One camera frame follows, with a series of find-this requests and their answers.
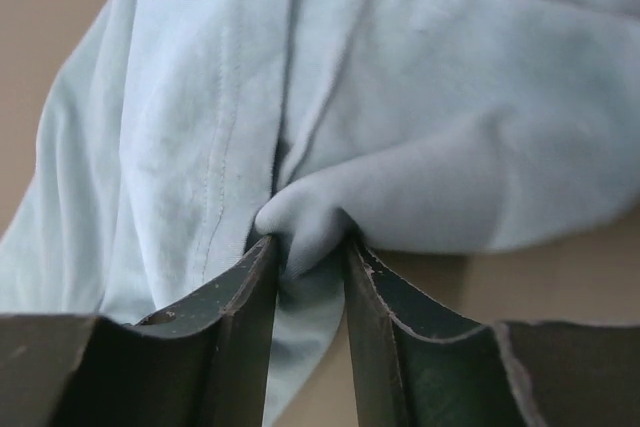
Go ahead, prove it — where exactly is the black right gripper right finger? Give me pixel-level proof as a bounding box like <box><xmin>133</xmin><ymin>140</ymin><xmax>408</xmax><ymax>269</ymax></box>
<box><xmin>344</xmin><ymin>241</ymin><xmax>525</xmax><ymax>426</ymax></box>

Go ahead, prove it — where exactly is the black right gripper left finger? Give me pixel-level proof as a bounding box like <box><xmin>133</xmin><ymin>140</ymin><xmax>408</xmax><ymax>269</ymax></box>
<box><xmin>51</xmin><ymin>236</ymin><xmax>278</xmax><ymax>426</ymax></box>

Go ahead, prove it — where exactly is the grey-blue t-shirt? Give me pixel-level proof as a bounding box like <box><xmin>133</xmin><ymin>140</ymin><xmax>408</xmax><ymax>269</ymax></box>
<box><xmin>1</xmin><ymin>0</ymin><xmax>639</xmax><ymax>425</ymax></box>

